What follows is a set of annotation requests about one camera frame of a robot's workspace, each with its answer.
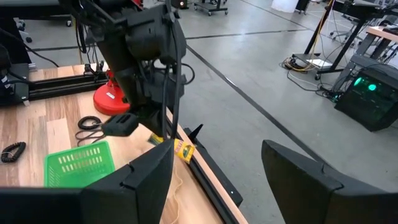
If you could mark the black computer tower green lights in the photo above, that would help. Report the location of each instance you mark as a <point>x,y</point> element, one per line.
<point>367,102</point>

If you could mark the red desk lamp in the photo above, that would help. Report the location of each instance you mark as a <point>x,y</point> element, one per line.
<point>109,101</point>

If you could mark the green plastic basket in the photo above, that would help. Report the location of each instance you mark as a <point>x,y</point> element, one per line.
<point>77,174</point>

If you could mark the black wheeled cart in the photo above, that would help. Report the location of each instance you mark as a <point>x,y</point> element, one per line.
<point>211,6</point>

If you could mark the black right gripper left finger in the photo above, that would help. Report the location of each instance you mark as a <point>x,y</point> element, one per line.
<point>146,186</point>

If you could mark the black rubber band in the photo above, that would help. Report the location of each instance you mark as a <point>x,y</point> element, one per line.
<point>93,134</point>

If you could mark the yellow crayon box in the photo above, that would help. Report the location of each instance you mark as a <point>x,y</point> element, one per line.
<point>184,151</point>

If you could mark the white bin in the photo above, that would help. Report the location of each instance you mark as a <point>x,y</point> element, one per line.
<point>284,4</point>

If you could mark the tan rubber band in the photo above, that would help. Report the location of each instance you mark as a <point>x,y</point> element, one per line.
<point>178,186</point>

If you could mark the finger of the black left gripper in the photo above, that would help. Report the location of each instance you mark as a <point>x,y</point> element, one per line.
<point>119,124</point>
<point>155,126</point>

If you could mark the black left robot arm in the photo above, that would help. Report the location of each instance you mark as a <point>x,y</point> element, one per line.
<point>149,34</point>

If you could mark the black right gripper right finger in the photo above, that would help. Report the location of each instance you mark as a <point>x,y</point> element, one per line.
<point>295,186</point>

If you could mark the black desk stand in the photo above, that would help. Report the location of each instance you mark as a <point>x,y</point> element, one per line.
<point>348,43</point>

